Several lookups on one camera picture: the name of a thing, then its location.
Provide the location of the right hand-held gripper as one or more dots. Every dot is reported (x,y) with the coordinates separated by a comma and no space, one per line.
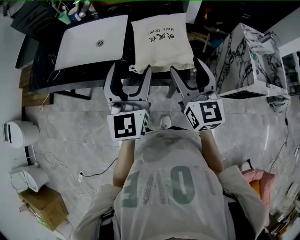
(206,114)

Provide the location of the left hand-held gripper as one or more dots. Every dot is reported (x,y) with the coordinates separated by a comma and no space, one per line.
(127,124)

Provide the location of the person's right forearm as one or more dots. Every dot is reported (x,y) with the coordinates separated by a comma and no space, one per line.
(211,152)

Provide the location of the person's left forearm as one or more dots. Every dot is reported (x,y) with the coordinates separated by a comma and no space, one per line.
(124,164)

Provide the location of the person's right white shoe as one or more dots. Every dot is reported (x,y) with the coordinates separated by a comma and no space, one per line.
(165,122)

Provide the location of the white marble pattern cabinet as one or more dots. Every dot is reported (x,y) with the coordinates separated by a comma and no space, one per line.
(243,61)

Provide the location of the white rectangular sink basin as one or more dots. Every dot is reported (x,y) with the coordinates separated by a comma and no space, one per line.
(93,42)

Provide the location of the black shelving unit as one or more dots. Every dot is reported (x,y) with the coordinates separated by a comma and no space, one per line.
(234,14)

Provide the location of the black marble vanity table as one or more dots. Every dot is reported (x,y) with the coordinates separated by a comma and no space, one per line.
(47,75)

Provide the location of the chrome faucet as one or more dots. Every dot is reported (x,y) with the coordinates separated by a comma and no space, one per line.
(85,9)

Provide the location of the wooden plank platform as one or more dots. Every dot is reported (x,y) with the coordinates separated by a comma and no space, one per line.
(32,96)

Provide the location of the white power adapter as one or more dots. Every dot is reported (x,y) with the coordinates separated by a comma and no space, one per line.
(81,176)

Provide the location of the person's white printed shirt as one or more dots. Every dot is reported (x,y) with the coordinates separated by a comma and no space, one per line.
(171,192)

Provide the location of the black cabinet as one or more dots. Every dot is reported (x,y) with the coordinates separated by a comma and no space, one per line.
(32,21)

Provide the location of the white bin with dark strip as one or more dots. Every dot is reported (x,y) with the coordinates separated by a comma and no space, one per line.
(22,133)

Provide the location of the pink cloth on chair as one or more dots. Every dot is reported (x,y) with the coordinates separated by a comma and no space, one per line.
(261,185)

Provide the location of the plain white lidded bin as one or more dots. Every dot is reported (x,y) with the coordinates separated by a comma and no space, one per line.
(29,179)

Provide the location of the brown cardboard box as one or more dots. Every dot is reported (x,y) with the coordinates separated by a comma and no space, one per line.
(44,206)

